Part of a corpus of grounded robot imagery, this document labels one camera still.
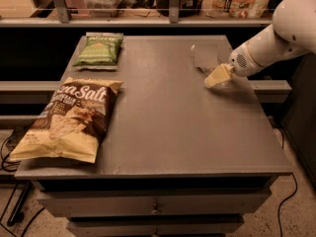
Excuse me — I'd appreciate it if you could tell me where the sea salt chip bag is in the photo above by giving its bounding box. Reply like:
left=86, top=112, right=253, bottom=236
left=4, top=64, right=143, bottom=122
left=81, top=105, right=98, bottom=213
left=10, top=77, right=122, bottom=163

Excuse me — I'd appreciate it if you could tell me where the black cable right floor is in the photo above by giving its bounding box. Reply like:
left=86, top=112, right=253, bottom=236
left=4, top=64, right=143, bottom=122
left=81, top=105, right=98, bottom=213
left=276, top=173, right=299, bottom=237

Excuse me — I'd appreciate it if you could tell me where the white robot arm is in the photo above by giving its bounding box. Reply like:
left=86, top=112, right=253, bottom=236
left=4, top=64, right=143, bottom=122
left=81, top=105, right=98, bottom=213
left=204, top=0, right=316, bottom=88

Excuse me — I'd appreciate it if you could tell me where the colourful snack bag on shelf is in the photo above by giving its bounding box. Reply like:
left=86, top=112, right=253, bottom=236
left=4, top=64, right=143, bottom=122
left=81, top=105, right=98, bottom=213
left=206, top=0, right=270, bottom=19

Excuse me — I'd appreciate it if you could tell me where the black cables left floor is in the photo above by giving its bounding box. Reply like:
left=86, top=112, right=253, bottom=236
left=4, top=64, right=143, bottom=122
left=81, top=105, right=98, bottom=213
left=0, top=128, right=45, bottom=237

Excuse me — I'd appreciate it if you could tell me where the green jalapeno chip bag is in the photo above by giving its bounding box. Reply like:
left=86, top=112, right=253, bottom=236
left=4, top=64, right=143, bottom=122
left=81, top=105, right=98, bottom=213
left=73, top=33, right=124, bottom=70

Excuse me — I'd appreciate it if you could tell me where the grey cabinet drawer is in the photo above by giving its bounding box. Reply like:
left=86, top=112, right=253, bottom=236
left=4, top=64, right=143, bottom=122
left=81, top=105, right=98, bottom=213
left=38, top=189, right=271, bottom=217
left=67, top=216, right=244, bottom=237

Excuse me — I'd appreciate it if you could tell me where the grey cabinet lower drawer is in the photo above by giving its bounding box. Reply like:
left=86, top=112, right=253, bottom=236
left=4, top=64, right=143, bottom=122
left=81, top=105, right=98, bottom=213
left=67, top=216, right=244, bottom=237

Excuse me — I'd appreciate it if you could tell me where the clear plastic water bottle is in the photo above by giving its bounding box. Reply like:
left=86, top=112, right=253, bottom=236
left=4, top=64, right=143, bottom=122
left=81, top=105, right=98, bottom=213
left=191, top=43, right=231, bottom=89

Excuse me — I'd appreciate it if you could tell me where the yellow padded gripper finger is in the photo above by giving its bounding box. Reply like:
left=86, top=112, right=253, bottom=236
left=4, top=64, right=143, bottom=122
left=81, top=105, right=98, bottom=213
left=204, top=63, right=234, bottom=88

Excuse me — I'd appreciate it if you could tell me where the grey cabinet upper drawer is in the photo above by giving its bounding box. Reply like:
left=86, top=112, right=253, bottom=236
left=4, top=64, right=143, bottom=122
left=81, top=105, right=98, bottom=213
left=38, top=189, right=271, bottom=217

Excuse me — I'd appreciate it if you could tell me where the metal shelf rail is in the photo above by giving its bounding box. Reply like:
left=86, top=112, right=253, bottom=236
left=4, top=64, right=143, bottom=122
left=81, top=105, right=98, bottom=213
left=0, top=0, right=282, bottom=29

